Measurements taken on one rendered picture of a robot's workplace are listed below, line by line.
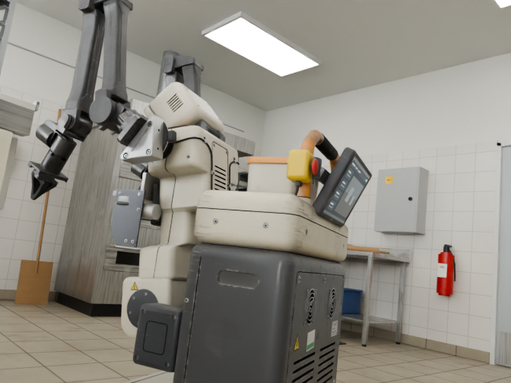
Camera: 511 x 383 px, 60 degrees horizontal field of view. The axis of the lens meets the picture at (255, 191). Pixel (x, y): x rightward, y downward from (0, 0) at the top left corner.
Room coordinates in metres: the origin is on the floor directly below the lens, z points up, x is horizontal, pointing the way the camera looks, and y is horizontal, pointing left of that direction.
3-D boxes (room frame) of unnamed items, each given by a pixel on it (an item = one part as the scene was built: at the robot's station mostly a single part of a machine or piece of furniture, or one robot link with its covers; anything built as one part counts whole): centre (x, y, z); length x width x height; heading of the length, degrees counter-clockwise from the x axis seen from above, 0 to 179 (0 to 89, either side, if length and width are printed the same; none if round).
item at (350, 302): (4.98, -1.01, 0.36); 0.46 x 0.38 x 0.26; 134
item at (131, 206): (1.37, 0.29, 0.77); 0.28 x 0.16 x 0.22; 156
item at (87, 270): (4.89, 1.04, 1.00); 1.56 x 1.20 x 2.01; 132
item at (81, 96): (1.25, 0.54, 1.18); 0.11 x 0.06 x 0.43; 156
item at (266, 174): (1.21, -0.08, 0.87); 0.23 x 0.15 x 0.11; 156
